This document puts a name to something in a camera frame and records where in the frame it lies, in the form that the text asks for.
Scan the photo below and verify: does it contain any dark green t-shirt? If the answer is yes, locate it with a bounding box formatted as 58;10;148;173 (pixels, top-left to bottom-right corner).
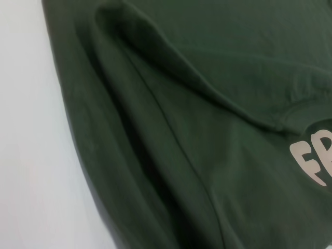
41;0;332;249

